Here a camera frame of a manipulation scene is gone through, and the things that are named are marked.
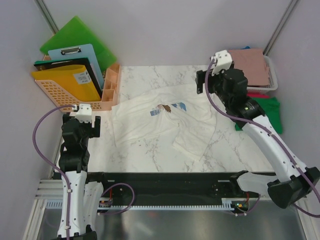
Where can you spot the green t shirt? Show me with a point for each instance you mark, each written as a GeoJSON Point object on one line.
{"type": "Point", "coordinates": [271, 106]}

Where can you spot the peach compartment organizer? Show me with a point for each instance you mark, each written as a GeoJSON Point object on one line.
{"type": "Point", "coordinates": [111, 89]}

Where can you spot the white printed t shirt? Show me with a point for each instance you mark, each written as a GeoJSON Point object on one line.
{"type": "Point", "coordinates": [186, 119]}

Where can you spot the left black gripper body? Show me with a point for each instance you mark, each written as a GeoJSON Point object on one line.
{"type": "Point", "coordinates": [94, 132]}

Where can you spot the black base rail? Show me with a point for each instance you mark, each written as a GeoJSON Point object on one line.
{"type": "Point", "coordinates": [183, 188]}

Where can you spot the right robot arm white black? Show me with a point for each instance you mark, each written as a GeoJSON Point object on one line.
{"type": "Point", "coordinates": [292, 180]}

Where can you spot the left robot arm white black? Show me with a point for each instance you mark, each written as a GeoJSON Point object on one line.
{"type": "Point", "coordinates": [80, 198]}

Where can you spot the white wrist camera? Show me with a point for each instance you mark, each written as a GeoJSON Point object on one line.
{"type": "Point", "coordinates": [222, 61]}
{"type": "Point", "coordinates": [83, 113]}

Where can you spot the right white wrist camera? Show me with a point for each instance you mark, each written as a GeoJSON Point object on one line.
{"type": "Point", "coordinates": [222, 61]}

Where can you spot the black folder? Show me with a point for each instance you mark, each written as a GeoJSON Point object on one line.
{"type": "Point", "coordinates": [51, 64]}

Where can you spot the pink folded t shirt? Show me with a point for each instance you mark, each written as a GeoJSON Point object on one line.
{"type": "Point", "coordinates": [251, 61]}

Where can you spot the green plastic board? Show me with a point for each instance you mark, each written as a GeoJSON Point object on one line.
{"type": "Point", "coordinates": [75, 33]}

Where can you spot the white cable duct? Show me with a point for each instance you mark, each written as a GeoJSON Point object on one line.
{"type": "Point", "coordinates": [226, 205]}

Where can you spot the red t shirt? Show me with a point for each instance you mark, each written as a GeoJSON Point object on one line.
{"type": "Point", "coordinates": [258, 95]}

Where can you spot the yellow folder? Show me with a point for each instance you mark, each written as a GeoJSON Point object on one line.
{"type": "Point", "coordinates": [75, 79]}

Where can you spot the white laundry basket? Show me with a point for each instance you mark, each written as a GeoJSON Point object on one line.
{"type": "Point", "coordinates": [273, 81]}

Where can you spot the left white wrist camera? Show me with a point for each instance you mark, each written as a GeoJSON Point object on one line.
{"type": "Point", "coordinates": [83, 113]}

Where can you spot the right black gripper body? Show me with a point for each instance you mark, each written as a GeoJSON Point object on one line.
{"type": "Point", "coordinates": [214, 82]}

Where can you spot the light blue clipboard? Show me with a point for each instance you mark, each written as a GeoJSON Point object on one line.
{"type": "Point", "coordinates": [79, 51]}

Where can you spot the orange mesh file holder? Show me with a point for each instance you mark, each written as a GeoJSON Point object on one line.
{"type": "Point", "coordinates": [62, 97]}

